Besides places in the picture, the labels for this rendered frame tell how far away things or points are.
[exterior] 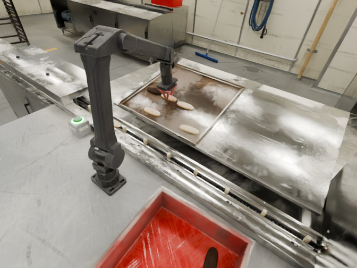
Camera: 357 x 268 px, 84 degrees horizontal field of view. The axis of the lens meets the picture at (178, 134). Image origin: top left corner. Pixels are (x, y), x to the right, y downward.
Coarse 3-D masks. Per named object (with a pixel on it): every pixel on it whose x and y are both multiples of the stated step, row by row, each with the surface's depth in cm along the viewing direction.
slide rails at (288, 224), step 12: (84, 108) 110; (132, 132) 97; (144, 144) 92; (156, 144) 92; (180, 168) 82; (192, 168) 83; (204, 180) 78; (216, 180) 79; (240, 192) 75; (240, 204) 71; (252, 204) 72; (276, 216) 69; (276, 228) 66; (300, 228) 66; (300, 240) 63; (312, 240) 63
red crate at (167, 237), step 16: (160, 208) 71; (160, 224) 67; (176, 224) 67; (144, 240) 63; (160, 240) 63; (176, 240) 63; (192, 240) 64; (208, 240) 64; (128, 256) 59; (144, 256) 59; (160, 256) 60; (176, 256) 60; (192, 256) 60; (224, 256) 61
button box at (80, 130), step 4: (84, 120) 95; (88, 120) 96; (72, 124) 92; (76, 124) 92; (80, 124) 93; (84, 124) 95; (88, 124) 97; (72, 128) 95; (76, 128) 92; (80, 128) 94; (84, 128) 96; (88, 128) 98; (92, 128) 99; (72, 132) 98; (76, 132) 94; (80, 132) 95; (84, 132) 97; (88, 132) 99; (76, 136) 97; (80, 136) 96
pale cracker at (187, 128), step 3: (180, 126) 95; (183, 126) 94; (186, 126) 94; (189, 126) 94; (183, 129) 93; (186, 129) 93; (189, 129) 93; (192, 129) 93; (195, 129) 93; (189, 132) 92; (192, 132) 92; (195, 132) 92; (198, 132) 92
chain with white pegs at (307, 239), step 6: (78, 102) 117; (90, 108) 110; (138, 138) 96; (144, 138) 92; (156, 150) 91; (168, 156) 86; (186, 168) 84; (198, 174) 82; (216, 186) 78; (246, 204) 73; (264, 210) 68; (264, 216) 70; (276, 222) 68; (294, 234) 66; (306, 240) 62; (312, 246) 63
